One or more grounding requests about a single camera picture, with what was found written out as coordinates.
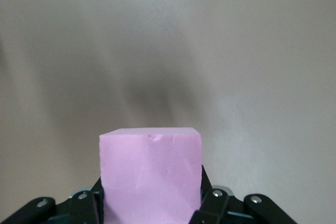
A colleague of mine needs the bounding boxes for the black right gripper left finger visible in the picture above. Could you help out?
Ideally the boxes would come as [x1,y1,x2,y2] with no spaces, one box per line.
[0,176,106,224]

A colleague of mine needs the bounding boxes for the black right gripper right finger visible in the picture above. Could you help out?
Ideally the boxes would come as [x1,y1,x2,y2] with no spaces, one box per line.
[188,165,297,224]

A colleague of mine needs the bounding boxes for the pink foam cube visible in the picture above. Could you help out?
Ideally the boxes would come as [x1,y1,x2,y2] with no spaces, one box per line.
[99,127,203,224]

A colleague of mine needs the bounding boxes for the brown table mat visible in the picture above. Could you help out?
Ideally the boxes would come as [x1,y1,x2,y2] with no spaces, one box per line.
[0,0,336,224]

